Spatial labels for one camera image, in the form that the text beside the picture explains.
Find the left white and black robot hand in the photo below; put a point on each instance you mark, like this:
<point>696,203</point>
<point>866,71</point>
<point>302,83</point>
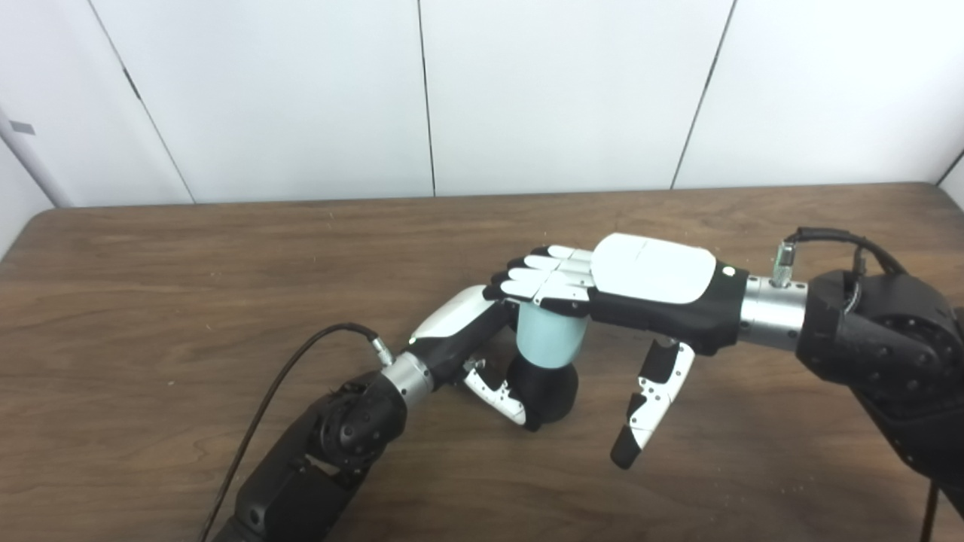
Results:
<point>459,331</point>

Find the small grey wall label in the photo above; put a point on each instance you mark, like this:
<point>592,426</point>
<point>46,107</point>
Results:
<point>22,127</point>

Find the black flared nozzle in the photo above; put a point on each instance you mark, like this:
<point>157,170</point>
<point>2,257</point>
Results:
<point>546,391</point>

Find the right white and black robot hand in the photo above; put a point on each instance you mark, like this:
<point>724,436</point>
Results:
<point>655,278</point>

